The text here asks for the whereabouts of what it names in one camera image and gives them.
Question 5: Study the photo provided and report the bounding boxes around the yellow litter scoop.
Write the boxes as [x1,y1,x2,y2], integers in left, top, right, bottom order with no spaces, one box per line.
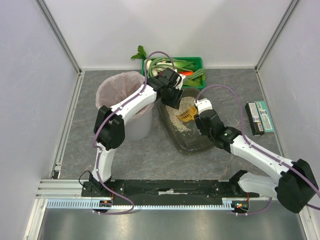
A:
[176,106,198,123]

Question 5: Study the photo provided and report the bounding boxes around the dark grey litter tray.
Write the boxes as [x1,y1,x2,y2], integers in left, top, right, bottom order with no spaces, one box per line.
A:
[158,87,214,155]

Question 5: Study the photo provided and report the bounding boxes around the pink plastic trash bag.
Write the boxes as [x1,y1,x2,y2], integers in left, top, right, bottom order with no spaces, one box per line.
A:
[95,71,145,109]

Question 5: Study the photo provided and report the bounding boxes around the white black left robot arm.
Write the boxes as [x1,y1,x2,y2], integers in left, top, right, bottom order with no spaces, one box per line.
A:
[81,68,185,197]

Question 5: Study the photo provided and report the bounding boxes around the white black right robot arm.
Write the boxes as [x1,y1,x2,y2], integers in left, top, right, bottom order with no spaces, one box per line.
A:
[194,109,319,214]

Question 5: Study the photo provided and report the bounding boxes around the grey cat litter pile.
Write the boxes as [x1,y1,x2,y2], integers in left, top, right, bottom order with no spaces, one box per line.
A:
[165,96,198,133]

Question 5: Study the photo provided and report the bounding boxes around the black box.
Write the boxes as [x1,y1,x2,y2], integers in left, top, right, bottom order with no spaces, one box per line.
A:
[245,102,265,136]

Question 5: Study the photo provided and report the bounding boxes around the teal box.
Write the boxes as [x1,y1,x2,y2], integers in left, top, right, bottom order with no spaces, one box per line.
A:
[255,101,275,133]

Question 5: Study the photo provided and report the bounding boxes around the orange carrot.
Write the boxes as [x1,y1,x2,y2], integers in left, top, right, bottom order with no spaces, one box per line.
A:
[179,71,194,76]

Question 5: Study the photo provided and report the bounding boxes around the white radish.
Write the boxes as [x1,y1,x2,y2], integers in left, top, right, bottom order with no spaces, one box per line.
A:
[144,60,159,77]

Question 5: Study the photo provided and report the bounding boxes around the green spinach leaves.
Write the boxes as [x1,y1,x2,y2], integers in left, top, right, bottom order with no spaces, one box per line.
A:
[183,74,206,88]

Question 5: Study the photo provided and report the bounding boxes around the long green beans bundle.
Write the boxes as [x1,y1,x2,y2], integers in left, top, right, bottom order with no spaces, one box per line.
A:
[146,57,206,82]

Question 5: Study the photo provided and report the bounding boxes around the green plastic vegetable crate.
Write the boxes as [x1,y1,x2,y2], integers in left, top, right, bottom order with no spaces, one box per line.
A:
[140,56,208,91]

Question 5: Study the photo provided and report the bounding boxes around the grey trash bin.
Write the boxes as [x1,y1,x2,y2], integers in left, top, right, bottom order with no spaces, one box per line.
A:
[125,110,152,141]

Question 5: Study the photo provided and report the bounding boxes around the green leafy sprig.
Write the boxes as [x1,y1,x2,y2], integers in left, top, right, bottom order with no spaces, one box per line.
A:
[130,45,147,60]

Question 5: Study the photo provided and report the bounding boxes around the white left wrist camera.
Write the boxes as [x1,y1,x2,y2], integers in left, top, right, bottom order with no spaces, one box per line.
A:
[173,73,186,90]

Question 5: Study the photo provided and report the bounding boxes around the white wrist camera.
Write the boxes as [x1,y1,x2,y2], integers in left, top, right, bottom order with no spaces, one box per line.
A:
[173,73,186,90]
[194,98,213,115]

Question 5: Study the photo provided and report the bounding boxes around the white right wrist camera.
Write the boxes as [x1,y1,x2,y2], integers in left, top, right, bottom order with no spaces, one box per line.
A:
[194,98,213,115]

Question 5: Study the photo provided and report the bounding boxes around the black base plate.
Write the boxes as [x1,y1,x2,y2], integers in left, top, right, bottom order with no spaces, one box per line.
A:
[81,178,261,206]

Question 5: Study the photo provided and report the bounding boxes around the aluminium frame post left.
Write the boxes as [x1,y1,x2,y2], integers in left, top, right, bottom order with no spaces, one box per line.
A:
[35,0,82,74]

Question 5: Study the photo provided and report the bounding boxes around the aluminium frame post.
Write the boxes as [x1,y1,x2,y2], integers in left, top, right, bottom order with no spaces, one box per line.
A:
[254,0,301,73]
[35,0,82,74]

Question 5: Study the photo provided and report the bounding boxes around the aluminium frame post right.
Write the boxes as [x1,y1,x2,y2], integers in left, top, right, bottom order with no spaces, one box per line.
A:
[254,0,301,73]

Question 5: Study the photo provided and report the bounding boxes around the slotted cable duct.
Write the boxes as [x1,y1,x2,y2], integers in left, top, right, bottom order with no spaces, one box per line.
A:
[46,199,234,211]

